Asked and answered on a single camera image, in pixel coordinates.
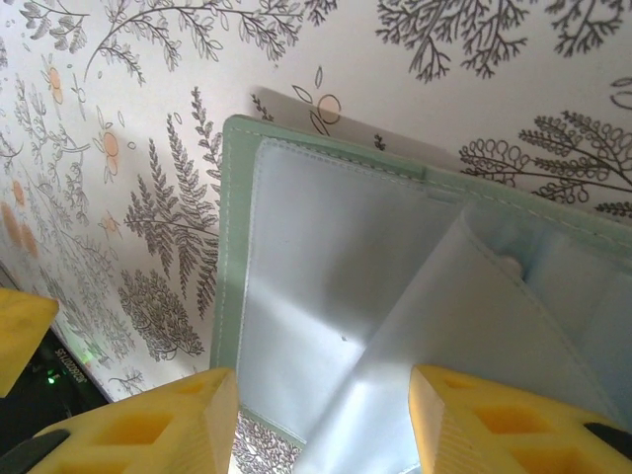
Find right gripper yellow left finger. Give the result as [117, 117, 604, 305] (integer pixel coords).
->
[29, 366, 241, 474]

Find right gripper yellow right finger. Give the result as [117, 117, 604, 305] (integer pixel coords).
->
[411, 364, 632, 474]

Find green card holder clear sleeves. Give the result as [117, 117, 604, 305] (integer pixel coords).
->
[209, 114, 632, 474]

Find floral patterned table cover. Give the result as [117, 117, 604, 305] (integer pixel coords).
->
[0, 0, 632, 474]

